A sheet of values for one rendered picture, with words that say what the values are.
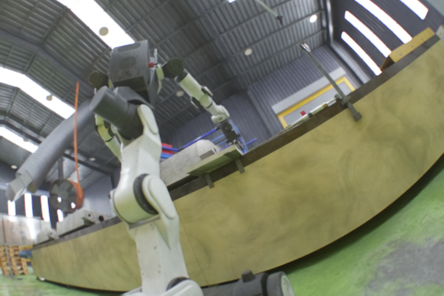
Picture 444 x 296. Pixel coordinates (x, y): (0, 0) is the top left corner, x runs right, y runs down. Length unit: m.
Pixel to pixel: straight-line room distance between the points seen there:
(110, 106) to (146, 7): 9.09
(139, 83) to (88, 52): 10.15
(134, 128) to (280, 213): 0.83
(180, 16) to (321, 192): 9.65
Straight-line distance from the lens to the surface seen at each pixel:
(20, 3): 10.69
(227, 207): 1.13
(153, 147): 0.76
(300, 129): 1.11
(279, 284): 0.71
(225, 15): 10.50
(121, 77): 0.91
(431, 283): 0.69
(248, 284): 0.74
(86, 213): 2.23
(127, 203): 0.63
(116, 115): 0.77
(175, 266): 0.64
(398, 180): 1.23
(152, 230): 0.62
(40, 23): 10.99
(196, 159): 1.24
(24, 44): 11.00
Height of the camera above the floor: 0.48
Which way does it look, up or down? 25 degrees up
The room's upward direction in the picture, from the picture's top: 25 degrees counter-clockwise
